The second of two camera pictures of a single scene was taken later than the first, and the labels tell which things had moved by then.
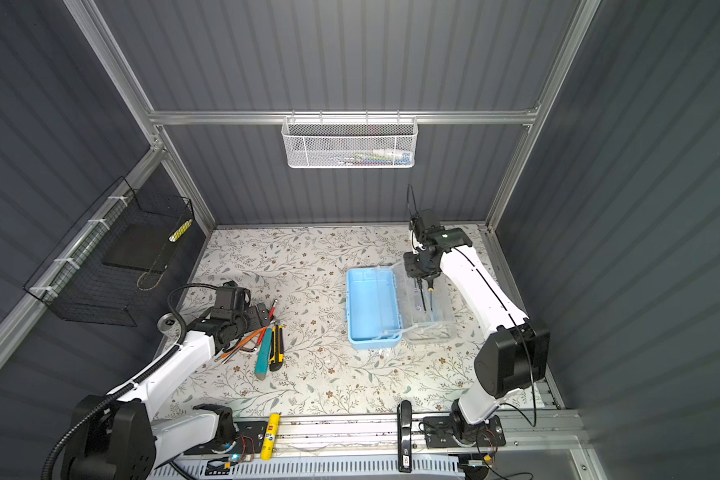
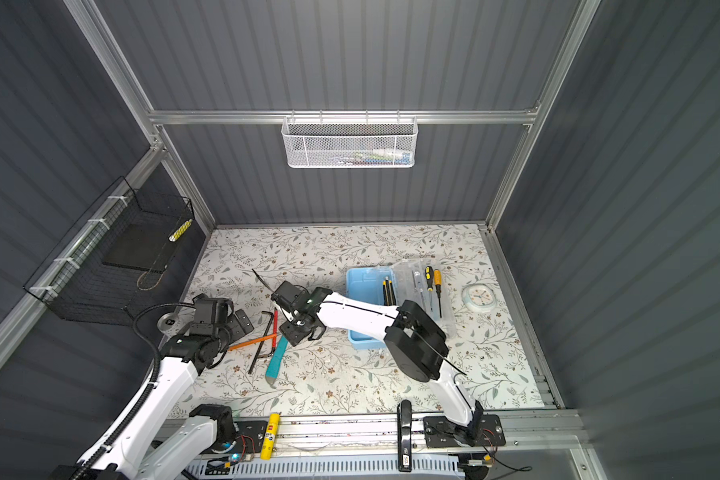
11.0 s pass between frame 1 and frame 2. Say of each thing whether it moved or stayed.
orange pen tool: moved
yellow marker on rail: stayed
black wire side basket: stayed
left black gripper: moved
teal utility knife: moved
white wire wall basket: stayed
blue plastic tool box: stayed
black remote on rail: stayed
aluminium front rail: stayed
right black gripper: moved
